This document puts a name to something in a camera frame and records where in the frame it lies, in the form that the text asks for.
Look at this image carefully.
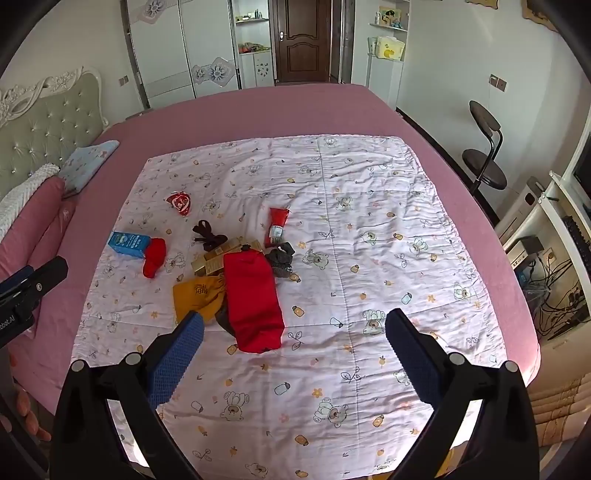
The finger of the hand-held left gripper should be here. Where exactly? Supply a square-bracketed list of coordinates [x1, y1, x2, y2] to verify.
[0, 256, 69, 308]

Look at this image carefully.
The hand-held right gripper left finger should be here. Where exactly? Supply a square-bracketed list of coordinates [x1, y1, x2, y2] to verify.
[50, 310, 206, 480]

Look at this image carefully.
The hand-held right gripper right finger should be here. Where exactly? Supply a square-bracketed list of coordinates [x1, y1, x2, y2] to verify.
[384, 308, 541, 480]

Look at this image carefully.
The red sock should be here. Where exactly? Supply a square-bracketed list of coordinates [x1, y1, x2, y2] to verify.
[142, 237, 168, 279]

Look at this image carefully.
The brown ribbon bow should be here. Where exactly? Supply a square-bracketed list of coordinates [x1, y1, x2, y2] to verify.
[191, 220, 229, 252]

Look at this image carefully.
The person's left hand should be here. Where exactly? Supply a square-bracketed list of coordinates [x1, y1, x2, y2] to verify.
[11, 385, 52, 441]

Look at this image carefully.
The pink pillow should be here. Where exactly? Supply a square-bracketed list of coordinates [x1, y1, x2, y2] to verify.
[0, 175, 77, 278]

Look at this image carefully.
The dark grey cloth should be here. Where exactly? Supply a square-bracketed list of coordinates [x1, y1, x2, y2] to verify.
[215, 302, 241, 335]

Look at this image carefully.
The white knitted cushion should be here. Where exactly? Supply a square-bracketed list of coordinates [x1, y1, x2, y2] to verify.
[0, 162, 61, 241]

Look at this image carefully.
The blue cardboard box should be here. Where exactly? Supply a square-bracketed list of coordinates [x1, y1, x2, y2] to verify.
[108, 231, 153, 260]

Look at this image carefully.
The red cloth pouch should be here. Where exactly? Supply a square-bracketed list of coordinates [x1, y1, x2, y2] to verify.
[223, 250, 284, 354]

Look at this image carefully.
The gold cardboard box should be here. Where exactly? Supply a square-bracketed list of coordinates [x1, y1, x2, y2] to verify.
[205, 236, 246, 256]
[191, 253, 228, 278]

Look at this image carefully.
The light blue printed pillow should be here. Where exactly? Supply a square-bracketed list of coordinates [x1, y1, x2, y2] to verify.
[60, 140, 121, 195]

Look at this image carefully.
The grey sock bundle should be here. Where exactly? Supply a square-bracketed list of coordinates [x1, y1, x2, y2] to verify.
[264, 241, 301, 283]

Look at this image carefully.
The white bear printed blanket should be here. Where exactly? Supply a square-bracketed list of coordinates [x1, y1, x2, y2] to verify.
[76, 134, 502, 480]

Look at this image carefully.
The grey tufted headboard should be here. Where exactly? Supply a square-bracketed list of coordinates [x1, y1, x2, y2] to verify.
[0, 66, 109, 204]

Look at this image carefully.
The red snack packet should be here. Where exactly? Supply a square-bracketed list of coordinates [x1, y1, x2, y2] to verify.
[165, 190, 194, 217]

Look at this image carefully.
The beige quilted blanket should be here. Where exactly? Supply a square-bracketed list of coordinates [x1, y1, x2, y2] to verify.
[526, 374, 591, 448]

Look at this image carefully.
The red tube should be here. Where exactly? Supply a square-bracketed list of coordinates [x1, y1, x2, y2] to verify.
[264, 207, 291, 248]

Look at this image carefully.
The white tower appliance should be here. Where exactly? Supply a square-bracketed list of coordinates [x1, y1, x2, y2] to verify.
[496, 178, 548, 236]

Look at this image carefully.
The black bar chair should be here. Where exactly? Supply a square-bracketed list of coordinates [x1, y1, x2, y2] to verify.
[462, 100, 509, 197]

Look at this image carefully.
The black keyboard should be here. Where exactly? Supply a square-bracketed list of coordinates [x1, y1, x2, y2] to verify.
[563, 216, 591, 260]

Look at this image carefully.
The white computer desk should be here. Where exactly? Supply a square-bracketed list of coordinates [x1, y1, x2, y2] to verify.
[494, 138, 591, 342]

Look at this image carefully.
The white wardrobe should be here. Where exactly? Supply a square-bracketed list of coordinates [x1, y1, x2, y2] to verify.
[121, 0, 243, 109]

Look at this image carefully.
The white open shelf cabinet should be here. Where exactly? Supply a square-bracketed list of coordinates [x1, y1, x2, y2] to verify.
[367, 0, 411, 109]

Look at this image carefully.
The white narrow shelf cabinet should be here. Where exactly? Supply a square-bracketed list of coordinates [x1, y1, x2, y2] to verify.
[231, 0, 274, 89]

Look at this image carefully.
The yellow pack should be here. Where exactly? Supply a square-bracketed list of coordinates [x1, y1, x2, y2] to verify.
[376, 37, 407, 61]

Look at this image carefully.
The dark brown door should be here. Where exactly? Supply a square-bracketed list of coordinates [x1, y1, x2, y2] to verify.
[272, 0, 333, 86]

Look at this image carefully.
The yellow drawstring pouch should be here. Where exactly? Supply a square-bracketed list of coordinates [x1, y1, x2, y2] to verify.
[173, 274, 229, 326]

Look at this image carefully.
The bundle of black cables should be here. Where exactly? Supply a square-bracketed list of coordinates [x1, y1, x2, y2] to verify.
[522, 258, 591, 337]

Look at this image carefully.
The wooden wall ornament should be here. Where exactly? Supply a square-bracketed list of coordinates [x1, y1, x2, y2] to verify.
[522, 0, 561, 33]

